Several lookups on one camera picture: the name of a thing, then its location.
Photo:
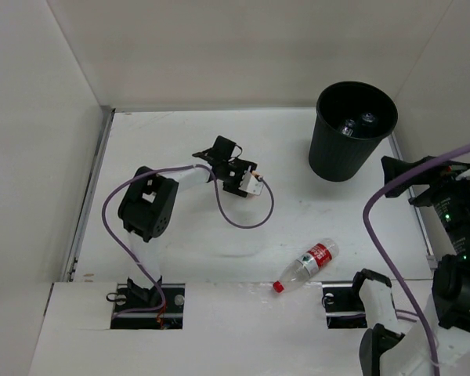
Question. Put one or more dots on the orange juice bottle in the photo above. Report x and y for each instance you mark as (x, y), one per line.
(254, 185)

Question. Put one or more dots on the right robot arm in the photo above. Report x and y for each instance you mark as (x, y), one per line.
(442, 334)

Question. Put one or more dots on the red label water bottle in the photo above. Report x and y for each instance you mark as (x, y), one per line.
(306, 266)

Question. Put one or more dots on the aluminium table edge rail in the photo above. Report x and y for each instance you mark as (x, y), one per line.
(71, 255)
(416, 214)

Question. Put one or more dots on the blue label water bottle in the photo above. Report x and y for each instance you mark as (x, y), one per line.
(347, 127)

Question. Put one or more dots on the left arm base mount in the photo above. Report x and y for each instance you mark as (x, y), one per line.
(133, 307)

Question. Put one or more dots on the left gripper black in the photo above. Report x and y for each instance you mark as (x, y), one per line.
(235, 178)

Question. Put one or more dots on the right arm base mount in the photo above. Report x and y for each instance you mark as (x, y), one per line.
(343, 309)

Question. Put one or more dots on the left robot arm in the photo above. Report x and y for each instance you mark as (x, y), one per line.
(147, 206)

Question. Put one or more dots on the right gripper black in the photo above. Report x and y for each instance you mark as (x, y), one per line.
(442, 179)

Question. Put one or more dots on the aluminium table edge rail right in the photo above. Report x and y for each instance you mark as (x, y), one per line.
(416, 214)

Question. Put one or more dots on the aluminium table edge rail left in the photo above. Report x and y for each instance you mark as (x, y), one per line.
(71, 255)

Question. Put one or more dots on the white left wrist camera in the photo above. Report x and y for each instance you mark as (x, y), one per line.
(245, 180)

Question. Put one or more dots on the black ribbed plastic bin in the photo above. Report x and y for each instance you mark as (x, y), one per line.
(335, 157)

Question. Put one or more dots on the clear crushed plastic bottle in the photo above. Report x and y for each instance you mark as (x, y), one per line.
(368, 119)

